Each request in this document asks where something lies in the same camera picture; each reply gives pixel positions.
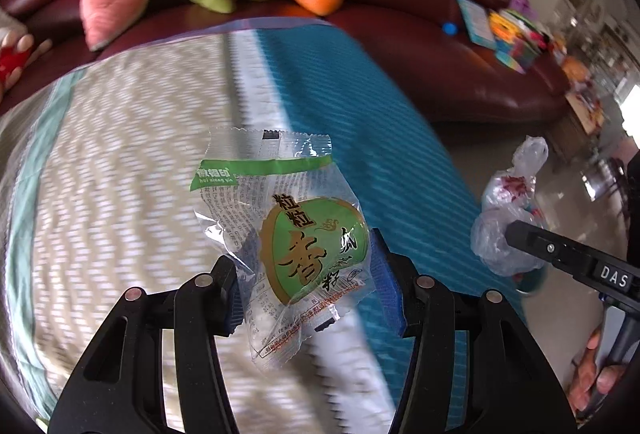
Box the blue and beige patterned cloth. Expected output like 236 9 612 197
0 16 526 434

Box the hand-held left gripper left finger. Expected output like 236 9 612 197
47 256 243 434

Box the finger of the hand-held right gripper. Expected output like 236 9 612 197
505 220 601 285

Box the light blue picture book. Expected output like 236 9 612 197
456 0 498 50

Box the glass display cabinet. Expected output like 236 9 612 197
565 0 640 80

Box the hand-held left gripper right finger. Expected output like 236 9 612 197
370 228 578 434

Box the wooden cabinet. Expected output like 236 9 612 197
550 91 606 160

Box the person's right hand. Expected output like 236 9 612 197
567 329 633 427

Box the dark red leather sofa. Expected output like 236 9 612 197
0 0 571 125

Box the teal plastic bin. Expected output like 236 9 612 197
515 269 548 297

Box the pile of colourful toys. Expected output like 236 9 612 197
487 0 558 75

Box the clear plastic bag red print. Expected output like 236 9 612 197
471 135 551 277

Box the clear wrapper with green label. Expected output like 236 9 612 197
189 126 377 371

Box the small red doll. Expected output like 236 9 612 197
0 31 53 102

